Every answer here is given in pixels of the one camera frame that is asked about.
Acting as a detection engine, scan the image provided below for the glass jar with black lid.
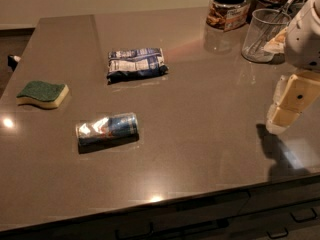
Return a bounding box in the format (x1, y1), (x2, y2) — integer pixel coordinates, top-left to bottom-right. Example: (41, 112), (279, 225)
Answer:
(206, 0), (250, 32)

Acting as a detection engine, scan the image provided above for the small black white object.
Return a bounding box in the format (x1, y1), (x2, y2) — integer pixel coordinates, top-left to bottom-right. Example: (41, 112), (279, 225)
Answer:
(7, 55), (21, 70)

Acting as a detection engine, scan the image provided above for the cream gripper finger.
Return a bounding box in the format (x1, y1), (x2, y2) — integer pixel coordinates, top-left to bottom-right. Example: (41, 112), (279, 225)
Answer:
(266, 71), (320, 134)

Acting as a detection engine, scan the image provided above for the black drawer handle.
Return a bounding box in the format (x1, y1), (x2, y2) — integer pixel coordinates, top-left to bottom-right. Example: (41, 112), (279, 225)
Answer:
(267, 228), (289, 240)
(290, 208), (318, 223)

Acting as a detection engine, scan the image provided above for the blue white snack bag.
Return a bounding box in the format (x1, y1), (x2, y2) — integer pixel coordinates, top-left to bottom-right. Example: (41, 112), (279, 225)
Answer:
(106, 48), (168, 84)

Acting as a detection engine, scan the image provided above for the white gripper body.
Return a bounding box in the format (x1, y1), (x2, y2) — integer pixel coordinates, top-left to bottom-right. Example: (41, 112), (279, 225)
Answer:
(284, 0), (320, 71)

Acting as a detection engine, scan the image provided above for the metal whisk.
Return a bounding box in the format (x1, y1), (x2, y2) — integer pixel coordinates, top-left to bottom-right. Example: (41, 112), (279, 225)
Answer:
(246, 0), (295, 58)

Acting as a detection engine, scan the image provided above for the green and yellow sponge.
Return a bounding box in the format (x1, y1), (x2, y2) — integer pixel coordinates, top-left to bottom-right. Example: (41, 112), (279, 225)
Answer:
(16, 81), (69, 109)

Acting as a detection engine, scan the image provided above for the blue silver redbull can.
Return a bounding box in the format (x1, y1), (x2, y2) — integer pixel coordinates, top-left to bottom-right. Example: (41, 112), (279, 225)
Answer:
(76, 113), (138, 146)

